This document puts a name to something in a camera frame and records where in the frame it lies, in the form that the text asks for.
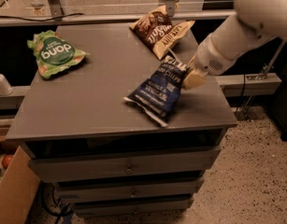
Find blue kettle chip bag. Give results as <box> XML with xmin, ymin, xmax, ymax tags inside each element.
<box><xmin>124</xmin><ymin>55</ymin><xmax>189</xmax><ymax>127</ymax></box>

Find cardboard box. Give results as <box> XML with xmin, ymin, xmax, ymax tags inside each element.
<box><xmin>0</xmin><ymin>147</ymin><xmax>40</xmax><ymax>224</ymax></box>

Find white bottle at left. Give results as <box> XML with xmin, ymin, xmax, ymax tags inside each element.
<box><xmin>0</xmin><ymin>74</ymin><xmax>13</xmax><ymax>96</ymax></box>

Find red round item in box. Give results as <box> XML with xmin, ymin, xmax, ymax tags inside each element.
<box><xmin>2</xmin><ymin>155</ymin><xmax>13</xmax><ymax>169</ymax></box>

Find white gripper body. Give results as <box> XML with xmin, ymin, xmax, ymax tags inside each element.
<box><xmin>194</xmin><ymin>35</ymin><xmax>240</xmax><ymax>76</ymax></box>

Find black cables under cabinet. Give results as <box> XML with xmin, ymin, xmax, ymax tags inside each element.
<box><xmin>39</xmin><ymin>184</ymin><xmax>76</xmax><ymax>224</ymax></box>

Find grey drawer cabinet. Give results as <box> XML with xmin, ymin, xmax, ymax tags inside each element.
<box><xmin>7</xmin><ymin>23</ymin><xmax>237</xmax><ymax>217</ymax></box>

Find brown sea salt chip bag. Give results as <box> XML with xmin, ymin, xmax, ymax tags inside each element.
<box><xmin>130</xmin><ymin>6</ymin><xmax>194</xmax><ymax>60</ymax></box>

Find green dong rice chip bag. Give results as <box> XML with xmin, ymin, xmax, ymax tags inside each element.
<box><xmin>27</xmin><ymin>30</ymin><xmax>87</xmax><ymax>79</ymax></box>

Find black cable on rail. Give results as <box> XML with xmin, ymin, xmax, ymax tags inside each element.
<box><xmin>0</xmin><ymin>12</ymin><xmax>85</xmax><ymax>22</ymax></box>

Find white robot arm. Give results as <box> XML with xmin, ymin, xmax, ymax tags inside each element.
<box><xmin>182</xmin><ymin>0</ymin><xmax>287</xmax><ymax>90</ymax></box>

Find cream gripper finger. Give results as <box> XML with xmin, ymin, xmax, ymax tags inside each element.
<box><xmin>182</xmin><ymin>68</ymin><xmax>208</xmax><ymax>90</ymax></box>

